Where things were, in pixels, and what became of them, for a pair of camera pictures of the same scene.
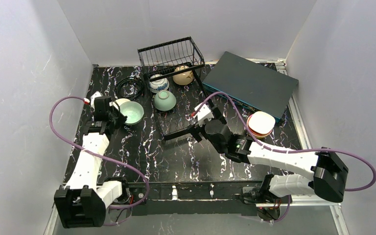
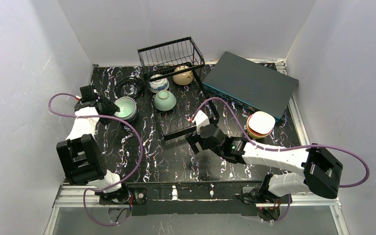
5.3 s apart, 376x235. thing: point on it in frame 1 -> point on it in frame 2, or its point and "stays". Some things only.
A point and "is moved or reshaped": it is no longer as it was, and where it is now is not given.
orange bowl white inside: x=261 y=123 stays
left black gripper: x=114 y=116 -> x=108 y=105
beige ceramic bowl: x=183 y=79 stays
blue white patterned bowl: x=160 y=84 stays
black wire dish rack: x=175 y=87 stays
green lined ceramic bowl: x=133 y=110 is moved or reshaped
